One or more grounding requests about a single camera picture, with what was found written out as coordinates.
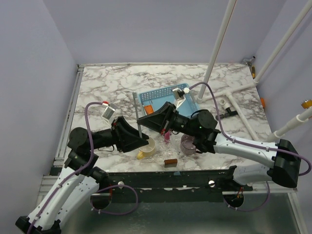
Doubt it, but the yellow mug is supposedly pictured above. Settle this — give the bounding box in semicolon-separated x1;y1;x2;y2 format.
136;137;156;160

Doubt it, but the light blue perforated basket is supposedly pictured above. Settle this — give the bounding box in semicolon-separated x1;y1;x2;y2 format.
138;83;199;117

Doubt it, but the aluminium frame rail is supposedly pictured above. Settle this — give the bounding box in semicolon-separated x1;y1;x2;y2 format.
39;174;297;195

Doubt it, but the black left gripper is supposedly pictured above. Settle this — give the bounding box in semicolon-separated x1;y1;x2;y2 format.
89;116;150;152

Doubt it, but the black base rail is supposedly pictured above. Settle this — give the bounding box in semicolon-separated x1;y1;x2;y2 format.
92;166;252;203

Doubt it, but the grey toothbrush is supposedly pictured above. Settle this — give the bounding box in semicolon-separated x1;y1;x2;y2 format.
132;92;142;138

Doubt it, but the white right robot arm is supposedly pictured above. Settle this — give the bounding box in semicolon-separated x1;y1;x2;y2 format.
137;102;301;191

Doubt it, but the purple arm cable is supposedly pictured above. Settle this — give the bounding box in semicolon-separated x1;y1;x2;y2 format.
25;101;115;234
189;82;312;176

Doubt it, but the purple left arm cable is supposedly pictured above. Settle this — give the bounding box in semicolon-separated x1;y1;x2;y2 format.
25;101;115;234

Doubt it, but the mauve mug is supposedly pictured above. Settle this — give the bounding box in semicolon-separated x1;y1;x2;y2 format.
180;134;202;156

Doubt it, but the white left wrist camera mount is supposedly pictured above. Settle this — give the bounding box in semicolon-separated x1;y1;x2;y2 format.
101;101;117;124

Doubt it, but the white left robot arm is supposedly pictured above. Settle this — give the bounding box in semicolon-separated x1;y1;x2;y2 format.
15;117;149;234

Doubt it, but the white pvc pipe frame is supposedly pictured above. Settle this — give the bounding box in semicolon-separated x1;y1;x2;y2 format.
208;0;312;140

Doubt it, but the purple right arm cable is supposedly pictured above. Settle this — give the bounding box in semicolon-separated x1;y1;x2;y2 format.
189;82;312;176

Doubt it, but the orange yellow clamp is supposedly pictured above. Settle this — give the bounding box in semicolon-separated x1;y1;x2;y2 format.
301;99;312;109

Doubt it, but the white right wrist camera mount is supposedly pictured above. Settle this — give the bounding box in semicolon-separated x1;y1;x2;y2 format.
172;87;190;109

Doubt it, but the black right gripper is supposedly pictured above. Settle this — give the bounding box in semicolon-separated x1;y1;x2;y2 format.
137;102;198;138

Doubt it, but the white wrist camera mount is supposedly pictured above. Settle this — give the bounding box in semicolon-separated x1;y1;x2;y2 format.
101;101;117;124
172;87;190;109

